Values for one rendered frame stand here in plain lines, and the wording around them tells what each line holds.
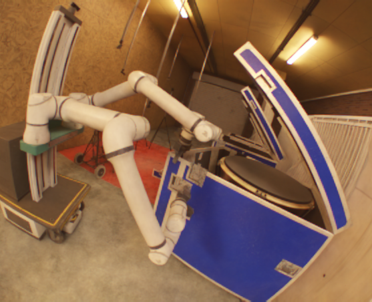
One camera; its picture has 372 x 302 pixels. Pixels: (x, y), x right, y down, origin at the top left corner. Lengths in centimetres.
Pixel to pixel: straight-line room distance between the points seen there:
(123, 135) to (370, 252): 131
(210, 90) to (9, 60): 783
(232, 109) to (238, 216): 752
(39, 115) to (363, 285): 192
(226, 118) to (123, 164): 782
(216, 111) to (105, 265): 780
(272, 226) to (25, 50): 306
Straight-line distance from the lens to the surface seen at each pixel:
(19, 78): 266
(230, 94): 838
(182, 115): 86
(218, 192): 100
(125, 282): 144
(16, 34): 264
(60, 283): 146
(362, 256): 114
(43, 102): 106
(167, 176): 118
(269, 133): 238
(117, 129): 63
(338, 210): 100
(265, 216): 97
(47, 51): 128
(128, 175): 64
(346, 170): 270
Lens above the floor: 130
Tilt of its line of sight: 15 degrees down
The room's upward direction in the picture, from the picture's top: 17 degrees clockwise
